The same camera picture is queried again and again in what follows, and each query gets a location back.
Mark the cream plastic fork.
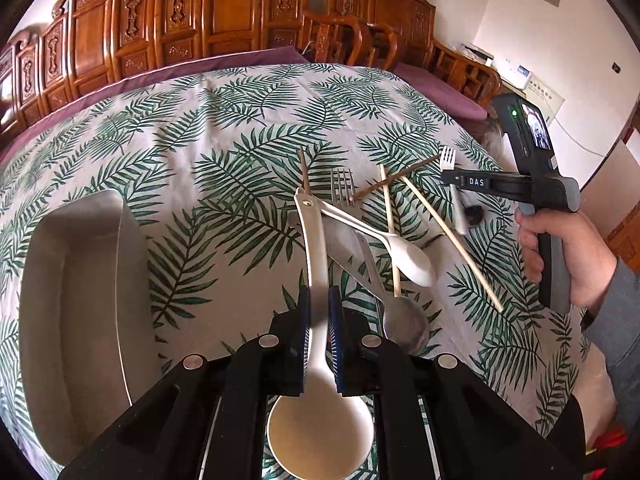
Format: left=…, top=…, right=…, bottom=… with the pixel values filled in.
left=439, top=146, right=470, bottom=236

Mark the cream plastic ladle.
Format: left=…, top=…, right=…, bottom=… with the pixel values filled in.
left=267, top=188, right=374, bottom=479

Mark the brown wooden chopstick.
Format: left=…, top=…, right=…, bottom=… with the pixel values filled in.
left=297, top=146, right=311, bottom=195

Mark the grey sleeved forearm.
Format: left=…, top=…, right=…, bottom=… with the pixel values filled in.
left=586, top=260, right=640, bottom=431

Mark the person's right hand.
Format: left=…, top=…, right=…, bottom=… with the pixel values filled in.
left=514, top=209, right=617, bottom=318

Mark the small dark metal spoon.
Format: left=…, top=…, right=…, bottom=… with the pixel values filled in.
left=464, top=205, right=485, bottom=226

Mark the light bamboo chopstick long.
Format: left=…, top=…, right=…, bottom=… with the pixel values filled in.
left=400, top=177, right=504, bottom=314

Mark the white paper chart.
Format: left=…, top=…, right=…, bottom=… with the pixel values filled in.
left=524, top=74, right=565, bottom=126

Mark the purple armchair cushion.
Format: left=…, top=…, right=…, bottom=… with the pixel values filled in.
left=394, top=63, right=487, bottom=122

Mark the cream plastic spoon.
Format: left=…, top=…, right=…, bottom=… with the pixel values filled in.
left=318, top=198, right=436, bottom=287

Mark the dark brown chopstick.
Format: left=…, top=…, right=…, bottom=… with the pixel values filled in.
left=348, top=155, right=439, bottom=202

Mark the metal fork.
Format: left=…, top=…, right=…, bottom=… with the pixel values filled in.
left=330, top=168, right=386, bottom=306

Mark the light bamboo chopstick short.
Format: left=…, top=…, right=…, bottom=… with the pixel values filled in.
left=378, top=164, right=402, bottom=297

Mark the grey rectangular tray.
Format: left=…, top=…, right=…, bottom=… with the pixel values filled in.
left=18, top=190, right=162, bottom=465

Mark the carved wooden armchair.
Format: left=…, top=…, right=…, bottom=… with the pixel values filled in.
left=326, top=0, right=501, bottom=107

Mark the purple sofa cushion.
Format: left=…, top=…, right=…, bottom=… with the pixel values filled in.
left=1, top=46, right=307, bottom=166

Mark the palm leaf tablecloth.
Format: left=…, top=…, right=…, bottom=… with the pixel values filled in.
left=1, top=64, right=588, bottom=479

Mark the carved wooden sofa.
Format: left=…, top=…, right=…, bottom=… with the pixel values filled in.
left=0, top=0, right=402, bottom=137

